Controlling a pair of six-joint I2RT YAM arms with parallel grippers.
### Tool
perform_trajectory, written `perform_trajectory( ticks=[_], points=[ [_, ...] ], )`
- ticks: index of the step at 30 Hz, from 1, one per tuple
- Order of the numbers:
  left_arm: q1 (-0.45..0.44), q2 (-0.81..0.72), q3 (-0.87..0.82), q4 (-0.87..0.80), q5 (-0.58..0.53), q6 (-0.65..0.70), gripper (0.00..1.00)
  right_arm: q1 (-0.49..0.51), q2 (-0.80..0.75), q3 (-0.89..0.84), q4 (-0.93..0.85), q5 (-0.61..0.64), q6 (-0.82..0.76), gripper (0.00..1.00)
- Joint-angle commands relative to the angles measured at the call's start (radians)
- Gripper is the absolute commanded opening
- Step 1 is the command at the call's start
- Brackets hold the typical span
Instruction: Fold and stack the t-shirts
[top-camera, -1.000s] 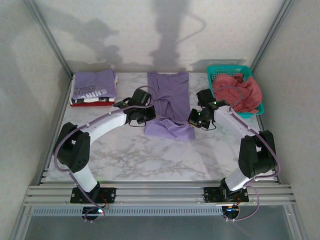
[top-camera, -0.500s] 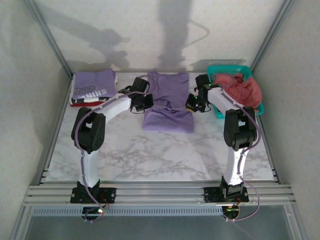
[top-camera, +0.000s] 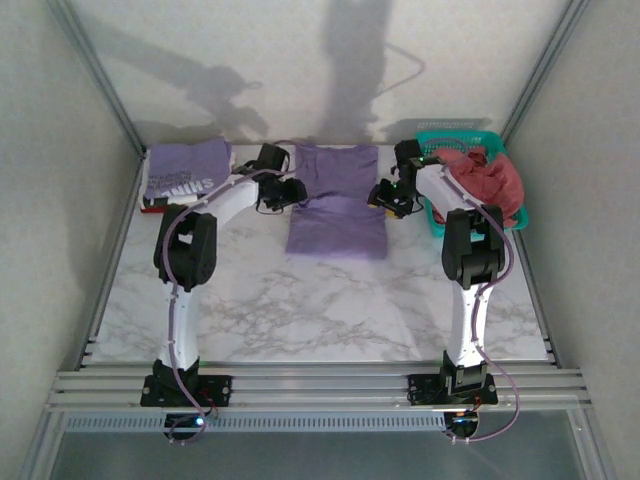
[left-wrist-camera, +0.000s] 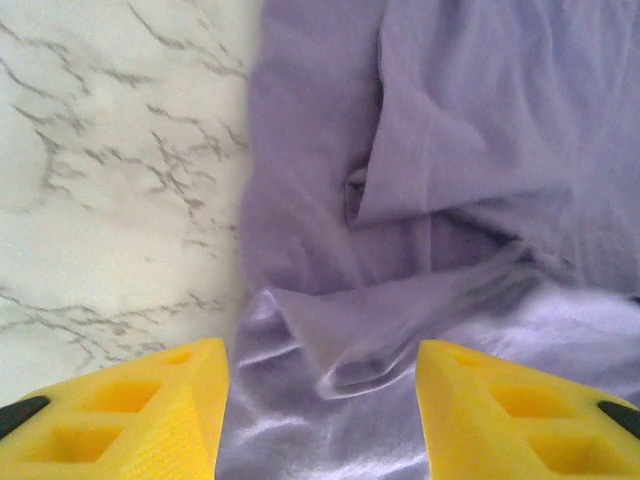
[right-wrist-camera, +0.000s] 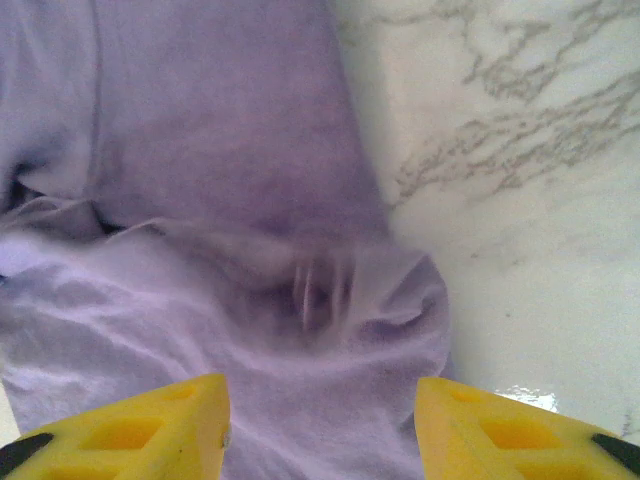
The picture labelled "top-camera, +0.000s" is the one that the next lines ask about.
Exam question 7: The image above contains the plain purple t-shirt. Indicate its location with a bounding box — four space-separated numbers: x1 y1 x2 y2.
284 143 391 261

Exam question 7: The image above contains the teal plastic basket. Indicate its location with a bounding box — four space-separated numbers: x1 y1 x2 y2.
412 130 530 239

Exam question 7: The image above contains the folded purple printed t-shirt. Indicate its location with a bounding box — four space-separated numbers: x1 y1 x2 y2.
144 138 234 202

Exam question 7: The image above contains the crumpled pink-red t-shirt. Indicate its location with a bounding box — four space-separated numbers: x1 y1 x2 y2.
429 145 525 229

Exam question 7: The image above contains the right black controller board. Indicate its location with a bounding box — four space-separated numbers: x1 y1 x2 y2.
443 410 482 441

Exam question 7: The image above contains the black controller board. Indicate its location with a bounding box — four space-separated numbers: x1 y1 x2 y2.
443 410 482 441
164 413 210 441

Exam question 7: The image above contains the left black controller board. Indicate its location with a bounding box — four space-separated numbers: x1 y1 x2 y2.
164 413 210 441

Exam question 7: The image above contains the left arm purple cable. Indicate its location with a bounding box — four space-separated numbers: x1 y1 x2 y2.
164 139 301 447

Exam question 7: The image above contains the aluminium frame post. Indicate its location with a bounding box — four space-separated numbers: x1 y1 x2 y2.
46 0 149 157
499 0 592 147

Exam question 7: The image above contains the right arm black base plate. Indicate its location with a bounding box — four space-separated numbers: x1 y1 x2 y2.
407 372 498 407

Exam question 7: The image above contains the aluminium frame cross rail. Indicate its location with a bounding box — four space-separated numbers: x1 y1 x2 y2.
46 368 594 414

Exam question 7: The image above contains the grey slotted cable duct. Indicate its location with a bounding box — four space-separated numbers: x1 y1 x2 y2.
63 412 447 434

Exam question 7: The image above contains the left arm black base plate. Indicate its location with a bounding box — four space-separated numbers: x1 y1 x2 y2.
141 374 234 408

